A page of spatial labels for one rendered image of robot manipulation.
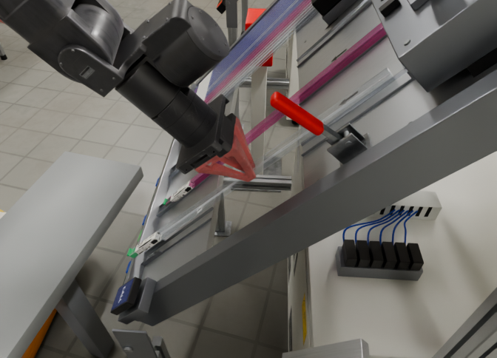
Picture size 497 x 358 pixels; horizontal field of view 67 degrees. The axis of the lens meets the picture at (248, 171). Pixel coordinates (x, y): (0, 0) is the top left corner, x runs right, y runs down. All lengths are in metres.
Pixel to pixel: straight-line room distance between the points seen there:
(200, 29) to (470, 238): 0.76
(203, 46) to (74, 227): 0.68
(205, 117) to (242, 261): 0.18
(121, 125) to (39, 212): 1.31
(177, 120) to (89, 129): 1.90
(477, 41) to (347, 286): 0.55
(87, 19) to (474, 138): 0.36
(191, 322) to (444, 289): 0.88
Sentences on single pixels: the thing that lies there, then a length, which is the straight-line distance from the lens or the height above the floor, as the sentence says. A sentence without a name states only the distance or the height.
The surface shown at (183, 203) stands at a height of 0.79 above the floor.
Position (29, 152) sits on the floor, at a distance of 2.29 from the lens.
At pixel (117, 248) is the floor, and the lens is 1.66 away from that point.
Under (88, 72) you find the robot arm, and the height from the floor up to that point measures 1.12.
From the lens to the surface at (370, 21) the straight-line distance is 0.57.
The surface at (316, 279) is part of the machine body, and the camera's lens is 0.79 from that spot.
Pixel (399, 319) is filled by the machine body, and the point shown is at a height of 0.62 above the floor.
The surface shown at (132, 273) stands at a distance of 0.69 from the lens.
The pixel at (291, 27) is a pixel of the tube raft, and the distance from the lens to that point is 0.77.
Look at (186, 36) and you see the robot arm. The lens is 0.38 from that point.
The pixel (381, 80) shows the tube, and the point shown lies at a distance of 0.43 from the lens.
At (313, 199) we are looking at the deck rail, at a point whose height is 1.01.
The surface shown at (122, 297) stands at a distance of 0.59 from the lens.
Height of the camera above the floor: 1.30
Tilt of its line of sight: 44 degrees down
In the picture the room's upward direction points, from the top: straight up
